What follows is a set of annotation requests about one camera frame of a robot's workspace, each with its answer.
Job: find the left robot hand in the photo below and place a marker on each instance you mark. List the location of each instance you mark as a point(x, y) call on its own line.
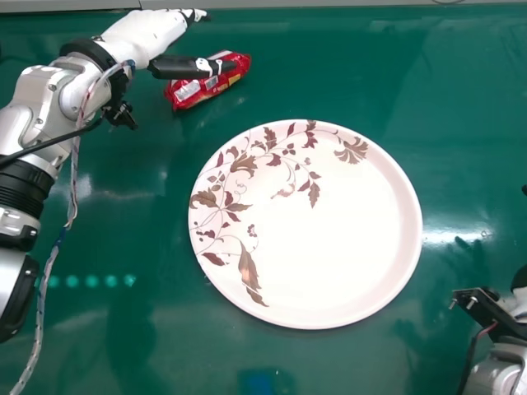
point(140, 37)

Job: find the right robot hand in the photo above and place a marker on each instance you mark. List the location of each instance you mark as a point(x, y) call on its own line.
point(506, 317)

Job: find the red biscuit packet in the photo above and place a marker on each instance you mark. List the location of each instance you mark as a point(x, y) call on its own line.
point(193, 92)

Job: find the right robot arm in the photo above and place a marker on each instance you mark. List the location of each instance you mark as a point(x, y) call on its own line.
point(502, 374)

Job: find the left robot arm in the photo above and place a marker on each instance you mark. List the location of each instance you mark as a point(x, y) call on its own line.
point(37, 94)

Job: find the plate with brown leaf pattern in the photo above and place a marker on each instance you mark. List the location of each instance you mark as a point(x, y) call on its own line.
point(329, 247)

